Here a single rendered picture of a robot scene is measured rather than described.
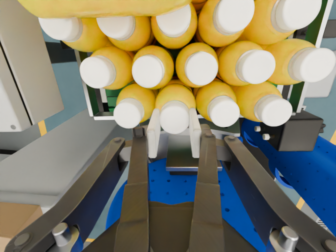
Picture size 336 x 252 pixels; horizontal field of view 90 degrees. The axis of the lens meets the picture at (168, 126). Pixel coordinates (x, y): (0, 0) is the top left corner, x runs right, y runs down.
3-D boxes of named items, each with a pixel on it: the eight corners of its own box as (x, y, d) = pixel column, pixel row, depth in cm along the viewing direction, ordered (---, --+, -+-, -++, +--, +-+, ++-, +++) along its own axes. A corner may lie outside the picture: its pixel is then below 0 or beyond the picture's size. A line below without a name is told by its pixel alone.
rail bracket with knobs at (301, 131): (247, 130, 43) (267, 152, 34) (252, 103, 40) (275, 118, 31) (287, 130, 42) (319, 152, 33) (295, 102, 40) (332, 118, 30)
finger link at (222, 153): (203, 147, 14) (240, 147, 14) (197, 123, 18) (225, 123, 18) (202, 162, 14) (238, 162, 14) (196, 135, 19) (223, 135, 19)
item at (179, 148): (168, 143, 42) (166, 177, 31) (168, 135, 41) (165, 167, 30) (209, 143, 42) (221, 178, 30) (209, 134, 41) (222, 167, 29)
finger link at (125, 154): (145, 162, 15) (112, 163, 15) (152, 136, 19) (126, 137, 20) (144, 148, 14) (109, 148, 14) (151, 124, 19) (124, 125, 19)
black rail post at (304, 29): (291, 42, 35) (322, 39, 27) (295, 25, 33) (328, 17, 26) (302, 41, 34) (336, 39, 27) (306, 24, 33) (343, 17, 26)
